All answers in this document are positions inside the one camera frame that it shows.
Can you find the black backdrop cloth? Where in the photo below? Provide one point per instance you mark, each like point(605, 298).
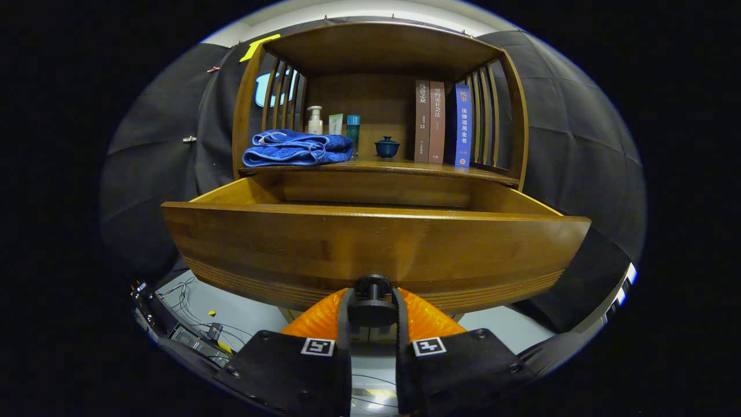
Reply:
point(579, 145)

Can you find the black electronic device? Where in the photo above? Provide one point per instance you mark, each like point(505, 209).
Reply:
point(151, 313)

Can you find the blue folded towel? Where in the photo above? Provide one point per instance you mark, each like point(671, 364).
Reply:
point(289, 152)

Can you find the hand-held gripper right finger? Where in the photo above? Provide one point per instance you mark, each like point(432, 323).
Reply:
point(401, 327)

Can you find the green and white tube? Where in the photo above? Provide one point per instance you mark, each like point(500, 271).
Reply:
point(336, 124)

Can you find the wooden countertop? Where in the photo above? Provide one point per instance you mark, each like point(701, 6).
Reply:
point(393, 166)

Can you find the dark blue lidded teacup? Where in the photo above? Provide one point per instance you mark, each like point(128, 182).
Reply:
point(387, 149)

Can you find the reddish brown book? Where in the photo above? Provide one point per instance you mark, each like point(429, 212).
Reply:
point(437, 121)

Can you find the grey vented box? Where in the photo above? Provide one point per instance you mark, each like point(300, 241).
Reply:
point(197, 343)

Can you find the blue book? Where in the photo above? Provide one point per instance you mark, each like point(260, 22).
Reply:
point(463, 124)

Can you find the wooden cabinet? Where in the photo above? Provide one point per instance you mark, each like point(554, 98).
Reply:
point(376, 52)

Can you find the dark brown book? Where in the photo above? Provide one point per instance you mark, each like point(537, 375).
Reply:
point(422, 121)

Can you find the teal bottle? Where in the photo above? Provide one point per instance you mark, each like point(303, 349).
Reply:
point(354, 130)

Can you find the wooden drawer with black knob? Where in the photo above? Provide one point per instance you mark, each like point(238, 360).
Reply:
point(370, 249)

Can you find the white pump bottle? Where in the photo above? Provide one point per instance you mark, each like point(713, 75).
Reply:
point(315, 124)

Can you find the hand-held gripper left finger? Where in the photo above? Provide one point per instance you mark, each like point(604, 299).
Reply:
point(344, 324)

